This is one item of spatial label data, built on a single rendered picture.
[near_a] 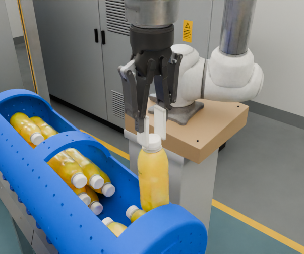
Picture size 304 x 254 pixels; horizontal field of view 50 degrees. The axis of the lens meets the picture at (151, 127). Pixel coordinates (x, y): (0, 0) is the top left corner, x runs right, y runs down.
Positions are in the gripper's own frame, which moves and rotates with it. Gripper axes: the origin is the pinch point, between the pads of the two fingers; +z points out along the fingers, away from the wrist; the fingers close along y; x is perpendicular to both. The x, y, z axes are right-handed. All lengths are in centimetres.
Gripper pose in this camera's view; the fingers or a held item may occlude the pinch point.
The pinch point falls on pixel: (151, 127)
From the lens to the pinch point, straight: 64.9
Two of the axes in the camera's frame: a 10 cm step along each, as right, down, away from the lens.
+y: -7.6, 3.4, -5.5
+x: 6.5, 3.9, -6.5
